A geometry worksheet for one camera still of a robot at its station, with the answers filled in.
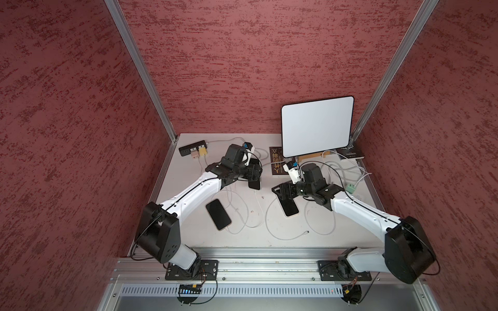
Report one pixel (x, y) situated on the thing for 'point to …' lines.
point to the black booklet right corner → (351, 151)
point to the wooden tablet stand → (309, 156)
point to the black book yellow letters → (278, 160)
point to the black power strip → (185, 150)
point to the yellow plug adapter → (203, 150)
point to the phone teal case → (255, 184)
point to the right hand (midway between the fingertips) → (278, 190)
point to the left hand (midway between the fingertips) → (253, 171)
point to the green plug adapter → (350, 188)
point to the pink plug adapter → (195, 154)
